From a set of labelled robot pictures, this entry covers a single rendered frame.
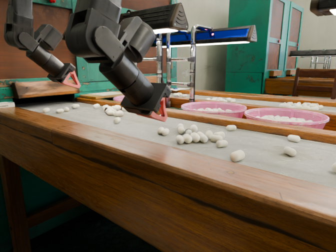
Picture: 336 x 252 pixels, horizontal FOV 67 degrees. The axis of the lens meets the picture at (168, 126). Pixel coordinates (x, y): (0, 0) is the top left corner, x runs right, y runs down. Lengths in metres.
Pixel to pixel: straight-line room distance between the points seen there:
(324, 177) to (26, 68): 1.24
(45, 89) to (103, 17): 0.93
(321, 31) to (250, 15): 2.38
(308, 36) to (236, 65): 2.43
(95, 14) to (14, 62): 0.95
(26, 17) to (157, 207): 0.67
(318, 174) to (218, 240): 0.23
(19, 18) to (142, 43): 0.49
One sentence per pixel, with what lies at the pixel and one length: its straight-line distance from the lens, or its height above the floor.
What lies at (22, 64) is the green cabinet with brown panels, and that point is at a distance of 1.37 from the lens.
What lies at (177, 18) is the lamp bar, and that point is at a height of 1.07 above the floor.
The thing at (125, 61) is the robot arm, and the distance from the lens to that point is 0.48.
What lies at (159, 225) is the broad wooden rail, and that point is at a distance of 0.52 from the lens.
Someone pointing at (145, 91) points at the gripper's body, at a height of 0.88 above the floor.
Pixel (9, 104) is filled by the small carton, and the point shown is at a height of 0.78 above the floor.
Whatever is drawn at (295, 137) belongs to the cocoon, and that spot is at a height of 0.75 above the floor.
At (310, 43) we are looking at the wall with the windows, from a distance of 5.81.
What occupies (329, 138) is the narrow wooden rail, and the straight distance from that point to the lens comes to 0.76.
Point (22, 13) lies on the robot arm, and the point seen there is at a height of 1.08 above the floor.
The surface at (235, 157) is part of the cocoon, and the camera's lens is 0.54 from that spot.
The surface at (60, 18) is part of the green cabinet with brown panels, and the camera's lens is 1.48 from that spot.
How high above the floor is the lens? 0.94
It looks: 13 degrees down
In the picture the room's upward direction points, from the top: straight up
